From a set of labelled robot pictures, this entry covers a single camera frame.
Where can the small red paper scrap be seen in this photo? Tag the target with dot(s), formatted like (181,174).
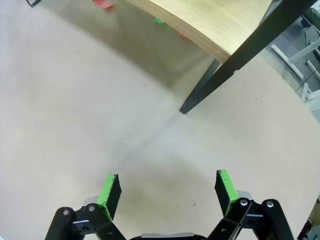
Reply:
(183,36)

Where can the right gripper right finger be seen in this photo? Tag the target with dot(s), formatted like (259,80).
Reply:
(226,190)

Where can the wooden shelf black metal frame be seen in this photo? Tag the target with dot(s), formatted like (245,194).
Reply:
(200,20)

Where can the green paper scrap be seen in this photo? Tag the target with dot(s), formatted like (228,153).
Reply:
(159,20)

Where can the white table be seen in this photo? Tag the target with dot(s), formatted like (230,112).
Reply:
(300,53)

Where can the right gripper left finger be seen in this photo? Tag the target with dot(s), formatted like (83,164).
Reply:
(110,195)

